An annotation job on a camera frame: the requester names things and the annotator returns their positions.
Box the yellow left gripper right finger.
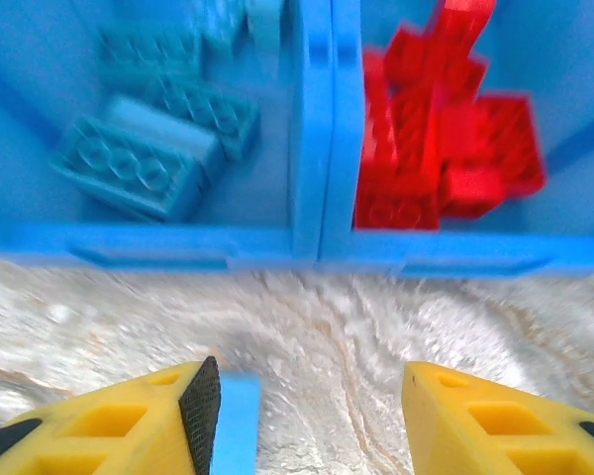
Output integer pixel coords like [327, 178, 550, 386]
[402, 360, 594, 475]

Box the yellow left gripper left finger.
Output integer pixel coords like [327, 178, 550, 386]
[0, 355, 223, 475]

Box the light blue lego brick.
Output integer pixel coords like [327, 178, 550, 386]
[212, 374, 262, 475]
[103, 96, 222, 167]

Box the red two-by-four lego brick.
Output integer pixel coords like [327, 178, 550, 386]
[440, 91, 548, 197]

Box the dark blue lego brick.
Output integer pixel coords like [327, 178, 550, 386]
[98, 24, 204, 75]
[49, 116, 214, 224]
[152, 68, 261, 162]

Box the small red lego brick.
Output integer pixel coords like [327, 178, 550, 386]
[443, 165, 506, 219]

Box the blue plastic bin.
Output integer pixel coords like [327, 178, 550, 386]
[316, 0, 594, 278]
[0, 0, 323, 273]

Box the tall red lego piece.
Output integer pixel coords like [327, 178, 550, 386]
[425, 0, 499, 100]

